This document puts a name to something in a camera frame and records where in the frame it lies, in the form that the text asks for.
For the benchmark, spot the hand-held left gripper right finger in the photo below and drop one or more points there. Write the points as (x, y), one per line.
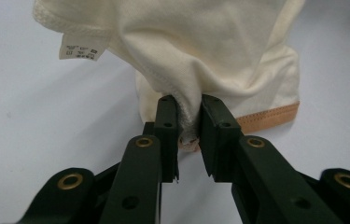
(219, 146)

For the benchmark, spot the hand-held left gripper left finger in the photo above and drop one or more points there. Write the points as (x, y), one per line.
(169, 140)

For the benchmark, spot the cream baby bodysuit brown trim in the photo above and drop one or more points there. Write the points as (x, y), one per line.
(210, 46)

